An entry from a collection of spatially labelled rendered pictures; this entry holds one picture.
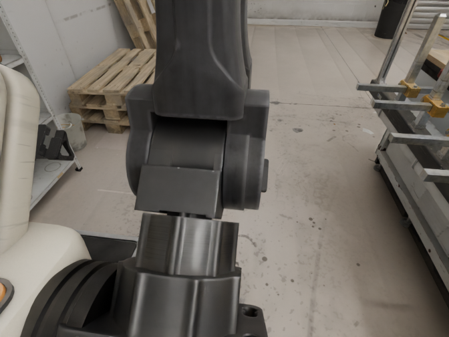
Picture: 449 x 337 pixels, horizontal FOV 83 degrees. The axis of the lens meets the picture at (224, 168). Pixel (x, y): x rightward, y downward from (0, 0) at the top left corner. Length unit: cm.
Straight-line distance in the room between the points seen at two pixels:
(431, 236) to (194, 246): 175
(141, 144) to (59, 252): 9
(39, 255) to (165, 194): 9
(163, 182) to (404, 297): 165
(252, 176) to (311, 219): 166
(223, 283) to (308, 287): 141
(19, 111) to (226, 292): 18
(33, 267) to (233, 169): 14
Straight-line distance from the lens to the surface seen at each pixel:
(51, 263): 21
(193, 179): 17
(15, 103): 22
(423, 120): 157
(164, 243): 16
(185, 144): 19
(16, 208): 22
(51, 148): 63
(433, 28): 167
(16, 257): 22
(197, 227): 16
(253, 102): 18
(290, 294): 153
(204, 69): 16
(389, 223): 203
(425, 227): 189
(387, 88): 166
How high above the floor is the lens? 137
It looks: 41 degrees down
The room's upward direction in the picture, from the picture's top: straight up
